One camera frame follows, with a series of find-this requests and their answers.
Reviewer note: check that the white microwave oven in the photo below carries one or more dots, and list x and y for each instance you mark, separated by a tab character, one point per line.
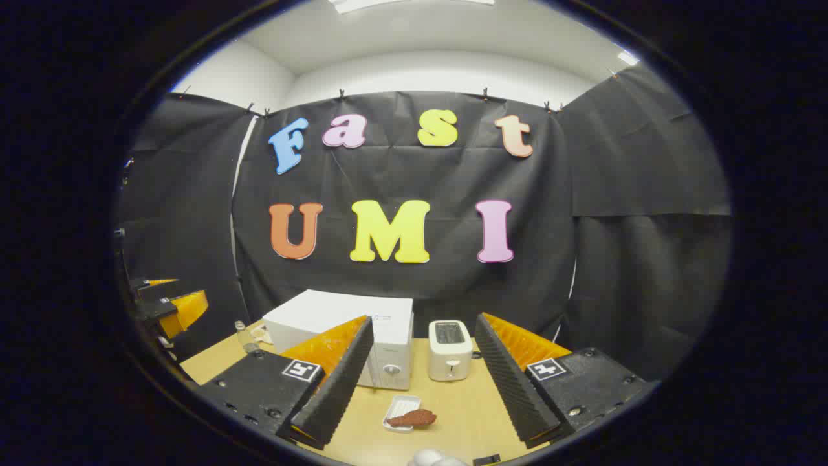
336	310

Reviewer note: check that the clear plastic water bottle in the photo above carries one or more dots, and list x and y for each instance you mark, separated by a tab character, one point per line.
246	338

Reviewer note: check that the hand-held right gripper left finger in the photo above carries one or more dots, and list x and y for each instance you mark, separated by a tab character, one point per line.
343	382

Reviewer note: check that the long ceiling light panel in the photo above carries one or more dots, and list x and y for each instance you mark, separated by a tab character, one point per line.
388	3

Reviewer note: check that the cream white toaster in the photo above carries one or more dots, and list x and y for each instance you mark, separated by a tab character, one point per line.
449	362

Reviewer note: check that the brown meat piece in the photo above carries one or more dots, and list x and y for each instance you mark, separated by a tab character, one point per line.
414	419

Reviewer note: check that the small divided condiment dish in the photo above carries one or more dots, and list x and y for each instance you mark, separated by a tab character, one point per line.
262	335

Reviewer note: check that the row of black cloth clips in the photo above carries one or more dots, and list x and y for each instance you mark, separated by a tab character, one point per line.
341	95

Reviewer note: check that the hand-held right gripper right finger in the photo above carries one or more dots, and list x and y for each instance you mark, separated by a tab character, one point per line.
511	382

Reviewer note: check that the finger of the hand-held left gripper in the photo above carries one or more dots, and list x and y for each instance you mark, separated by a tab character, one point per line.
139	285
187	310

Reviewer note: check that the white rectangular dish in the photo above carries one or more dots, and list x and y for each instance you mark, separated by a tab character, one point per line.
401	405

